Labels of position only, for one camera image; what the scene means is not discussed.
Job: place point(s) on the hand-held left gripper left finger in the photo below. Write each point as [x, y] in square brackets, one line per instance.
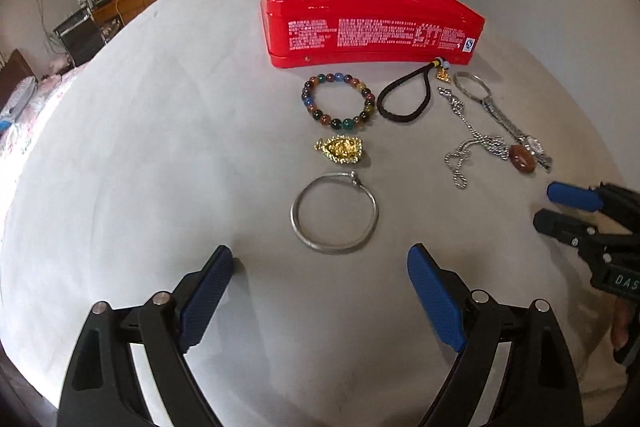
[207, 297]

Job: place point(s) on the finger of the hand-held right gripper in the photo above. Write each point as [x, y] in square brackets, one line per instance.
[570, 196]
[557, 227]

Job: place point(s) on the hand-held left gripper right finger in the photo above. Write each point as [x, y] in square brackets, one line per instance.
[435, 302]

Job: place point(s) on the silver wristwatch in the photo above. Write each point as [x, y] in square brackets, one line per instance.
[532, 144]

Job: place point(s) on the silver bangle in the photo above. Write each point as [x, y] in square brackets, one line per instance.
[356, 178]

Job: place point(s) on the gold pendant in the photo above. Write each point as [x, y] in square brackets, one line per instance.
[342, 150]

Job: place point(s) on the red tin box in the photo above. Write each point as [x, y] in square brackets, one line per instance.
[370, 32]

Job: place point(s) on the person's right hand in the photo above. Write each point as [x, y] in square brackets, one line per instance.
[621, 324]

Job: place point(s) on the floral bedspread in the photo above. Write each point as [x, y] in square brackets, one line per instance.
[35, 127]

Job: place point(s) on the patterned pillow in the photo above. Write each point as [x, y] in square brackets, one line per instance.
[20, 94]

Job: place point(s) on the black office chair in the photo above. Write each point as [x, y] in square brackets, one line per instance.
[77, 37]

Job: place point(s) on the brown bed headboard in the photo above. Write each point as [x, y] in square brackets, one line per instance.
[17, 67]

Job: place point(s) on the wooden desk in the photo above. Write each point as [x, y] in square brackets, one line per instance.
[122, 7]

